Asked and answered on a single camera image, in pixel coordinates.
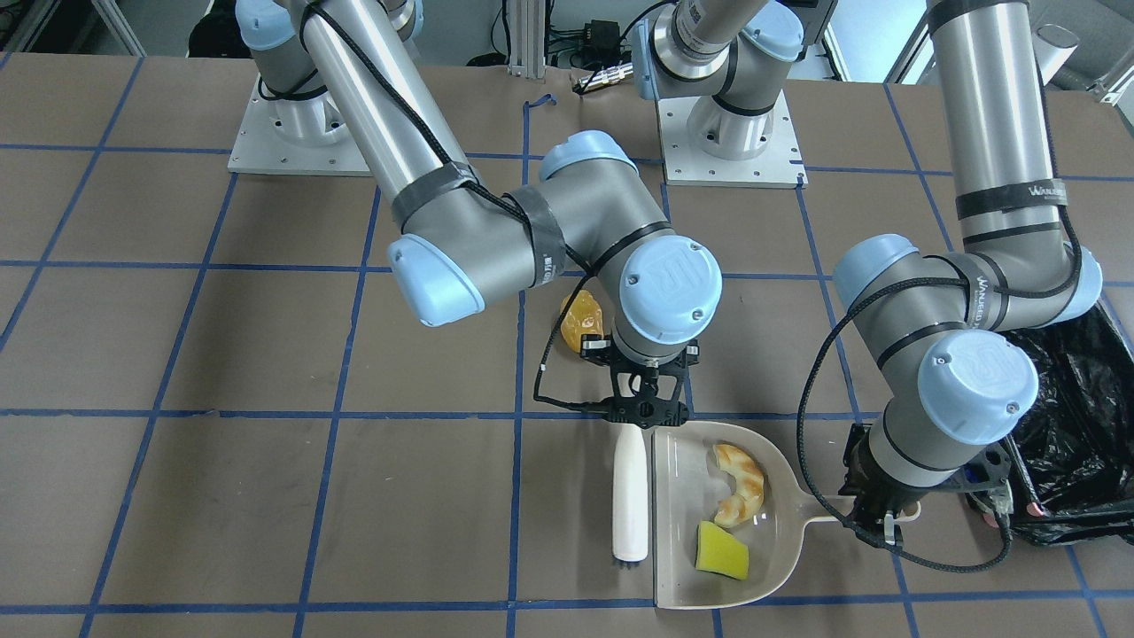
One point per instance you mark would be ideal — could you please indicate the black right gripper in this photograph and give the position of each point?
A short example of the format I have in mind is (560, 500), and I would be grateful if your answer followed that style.
(597, 352)

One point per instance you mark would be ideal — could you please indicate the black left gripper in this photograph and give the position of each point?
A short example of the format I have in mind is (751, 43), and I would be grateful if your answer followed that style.
(873, 490)

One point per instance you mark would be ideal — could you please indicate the beige hand brush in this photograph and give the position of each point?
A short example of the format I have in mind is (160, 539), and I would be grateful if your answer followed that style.
(630, 496)

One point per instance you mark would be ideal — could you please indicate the croissant toy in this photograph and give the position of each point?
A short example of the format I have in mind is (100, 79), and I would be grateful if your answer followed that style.
(748, 494)

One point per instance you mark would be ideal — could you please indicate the yellow potato toy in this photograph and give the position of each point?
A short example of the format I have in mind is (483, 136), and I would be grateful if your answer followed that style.
(584, 317)

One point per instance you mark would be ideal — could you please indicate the beige plastic dustpan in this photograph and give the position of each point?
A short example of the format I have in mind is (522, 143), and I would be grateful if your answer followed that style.
(688, 489)

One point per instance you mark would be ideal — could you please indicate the yellow sponge piece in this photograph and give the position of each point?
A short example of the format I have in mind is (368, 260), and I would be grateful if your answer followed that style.
(719, 552)

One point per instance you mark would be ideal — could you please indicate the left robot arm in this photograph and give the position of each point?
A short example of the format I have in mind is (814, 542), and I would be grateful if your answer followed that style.
(935, 323)

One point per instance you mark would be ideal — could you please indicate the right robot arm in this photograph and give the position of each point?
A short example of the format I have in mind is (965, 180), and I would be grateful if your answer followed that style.
(461, 247)

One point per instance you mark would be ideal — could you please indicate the bin with black bag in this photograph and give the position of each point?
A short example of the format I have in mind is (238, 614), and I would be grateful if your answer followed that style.
(1074, 480)

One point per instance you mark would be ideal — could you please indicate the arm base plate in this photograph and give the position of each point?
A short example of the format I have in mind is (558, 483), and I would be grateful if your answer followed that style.
(294, 138)
(704, 145)

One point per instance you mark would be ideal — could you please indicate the aluminium frame post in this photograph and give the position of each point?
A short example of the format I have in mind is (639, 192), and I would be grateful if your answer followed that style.
(526, 30)

